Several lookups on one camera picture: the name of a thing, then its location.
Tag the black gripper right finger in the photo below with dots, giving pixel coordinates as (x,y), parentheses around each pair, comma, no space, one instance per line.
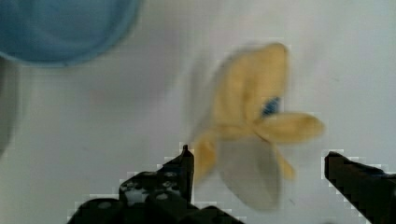
(370,190)

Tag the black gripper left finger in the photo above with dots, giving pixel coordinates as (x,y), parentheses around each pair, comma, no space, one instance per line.
(160,197)

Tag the yellow plush banana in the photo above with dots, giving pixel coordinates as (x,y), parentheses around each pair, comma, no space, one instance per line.
(243,128)

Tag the blue bowl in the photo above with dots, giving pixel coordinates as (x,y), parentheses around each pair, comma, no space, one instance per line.
(58,33)

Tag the grey round plate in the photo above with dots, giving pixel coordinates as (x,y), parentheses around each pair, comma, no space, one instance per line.
(9,102)

